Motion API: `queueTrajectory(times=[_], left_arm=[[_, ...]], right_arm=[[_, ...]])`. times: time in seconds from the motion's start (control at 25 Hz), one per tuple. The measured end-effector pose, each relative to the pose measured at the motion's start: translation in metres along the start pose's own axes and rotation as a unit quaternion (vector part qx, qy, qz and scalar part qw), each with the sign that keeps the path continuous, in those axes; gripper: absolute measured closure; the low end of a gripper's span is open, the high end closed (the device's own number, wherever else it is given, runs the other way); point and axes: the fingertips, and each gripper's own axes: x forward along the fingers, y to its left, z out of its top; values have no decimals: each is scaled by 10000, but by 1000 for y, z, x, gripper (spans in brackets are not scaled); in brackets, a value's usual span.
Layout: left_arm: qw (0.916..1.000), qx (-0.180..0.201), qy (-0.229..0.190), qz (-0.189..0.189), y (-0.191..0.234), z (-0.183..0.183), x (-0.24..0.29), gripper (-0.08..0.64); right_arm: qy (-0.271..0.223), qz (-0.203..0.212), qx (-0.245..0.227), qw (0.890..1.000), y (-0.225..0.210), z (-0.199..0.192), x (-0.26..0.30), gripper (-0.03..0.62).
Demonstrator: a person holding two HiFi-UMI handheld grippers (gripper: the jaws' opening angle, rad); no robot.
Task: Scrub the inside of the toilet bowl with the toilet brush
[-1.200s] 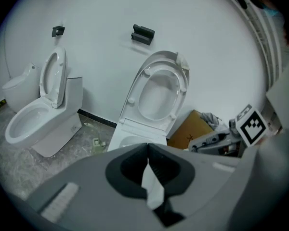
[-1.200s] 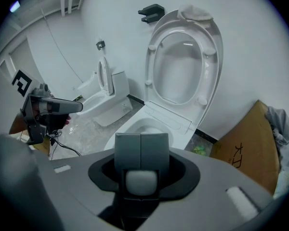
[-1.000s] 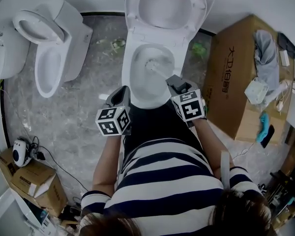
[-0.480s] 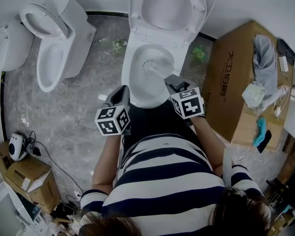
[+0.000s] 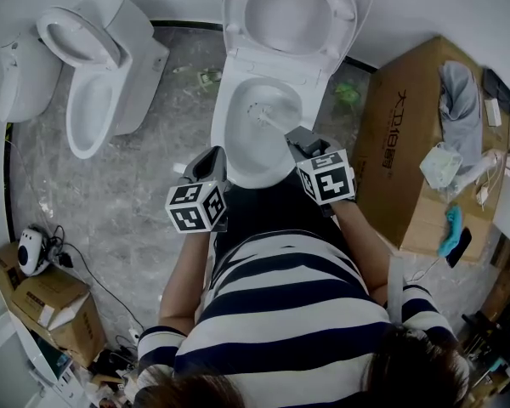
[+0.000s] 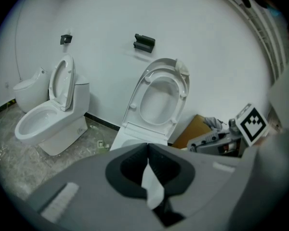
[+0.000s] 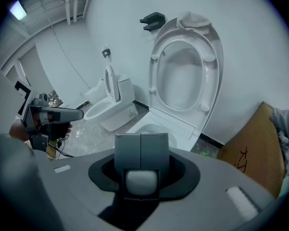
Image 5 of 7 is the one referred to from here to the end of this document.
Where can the small cardboard box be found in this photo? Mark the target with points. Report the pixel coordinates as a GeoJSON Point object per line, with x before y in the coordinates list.
{"type": "Point", "coordinates": [4, 266]}

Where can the open cardboard box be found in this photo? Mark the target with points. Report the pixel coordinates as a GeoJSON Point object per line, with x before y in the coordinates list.
{"type": "Point", "coordinates": [51, 308]}

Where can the blue cloth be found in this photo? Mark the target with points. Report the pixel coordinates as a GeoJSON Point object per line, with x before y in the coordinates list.
{"type": "Point", "coordinates": [450, 232]}

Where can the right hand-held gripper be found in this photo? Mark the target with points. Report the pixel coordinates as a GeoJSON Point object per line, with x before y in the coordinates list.
{"type": "Point", "coordinates": [329, 181]}

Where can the white round device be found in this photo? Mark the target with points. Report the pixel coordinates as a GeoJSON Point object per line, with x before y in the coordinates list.
{"type": "Point", "coordinates": [30, 251]}

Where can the small floor sticker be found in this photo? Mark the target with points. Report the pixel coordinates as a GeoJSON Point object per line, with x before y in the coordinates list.
{"type": "Point", "coordinates": [208, 77]}

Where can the pale green plastic packet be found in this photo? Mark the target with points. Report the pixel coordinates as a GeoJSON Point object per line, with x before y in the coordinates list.
{"type": "Point", "coordinates": [441, 166]}

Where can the white handheld device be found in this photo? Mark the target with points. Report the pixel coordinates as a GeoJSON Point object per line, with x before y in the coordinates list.
{"type": "Point", "coordinates": [489, 164]}

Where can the white toilet bowl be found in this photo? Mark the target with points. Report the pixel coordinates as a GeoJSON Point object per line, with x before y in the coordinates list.
{"type": "Point", "coordinates": [255, 155]}

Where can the person's right forearm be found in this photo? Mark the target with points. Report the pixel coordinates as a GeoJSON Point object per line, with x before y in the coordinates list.
{"type": "Point", "coordinates": [361, 245]}

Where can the small white box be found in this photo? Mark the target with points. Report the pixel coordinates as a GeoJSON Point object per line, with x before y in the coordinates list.
{"type": "Point", "coordinates": [493, 112]}

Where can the green floor litter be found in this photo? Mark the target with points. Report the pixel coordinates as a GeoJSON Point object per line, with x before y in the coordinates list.
{"type": "Point", "coordinates": [347, 92]}

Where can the grey cloth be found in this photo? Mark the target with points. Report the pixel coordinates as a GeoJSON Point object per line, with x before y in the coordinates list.
{"type": "Point", "coordinates": [461, 109]}

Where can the striped shirt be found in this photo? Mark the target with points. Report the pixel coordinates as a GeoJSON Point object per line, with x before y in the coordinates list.
{"type": "Point", "coordinates": [289, 313]}

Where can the white toilet brush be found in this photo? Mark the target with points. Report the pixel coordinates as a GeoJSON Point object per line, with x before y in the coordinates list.
{"type": "Point", "coordinates": [261, 115]}

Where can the large cardboard box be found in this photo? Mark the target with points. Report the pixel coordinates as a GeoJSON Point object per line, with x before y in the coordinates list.
{"type": "Point", "coordinates": [404, 134]}

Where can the black phone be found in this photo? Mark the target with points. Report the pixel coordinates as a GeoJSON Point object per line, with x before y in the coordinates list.
{"type": "Point", "coordinates": [459, 247]}

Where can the black trousers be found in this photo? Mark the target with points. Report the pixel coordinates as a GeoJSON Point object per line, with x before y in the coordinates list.
{"type": "Point", "coordinates": [276, 211]}

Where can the white toilet with raised seat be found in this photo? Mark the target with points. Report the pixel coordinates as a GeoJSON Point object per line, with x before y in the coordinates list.
{"type": "Point", "coordinates": [89, 113]}

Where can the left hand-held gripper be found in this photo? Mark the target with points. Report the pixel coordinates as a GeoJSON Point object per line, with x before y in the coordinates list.
{"type": "Point", "coordinates": [195, 211]}

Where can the person's left forearm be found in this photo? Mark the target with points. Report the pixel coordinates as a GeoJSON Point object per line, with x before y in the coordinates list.
{"type": "Point", "coordinates": [185, 279]}

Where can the black flat item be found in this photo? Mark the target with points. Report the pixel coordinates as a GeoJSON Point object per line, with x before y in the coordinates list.
{"type": "Point", "coordinates": [497, 84]}

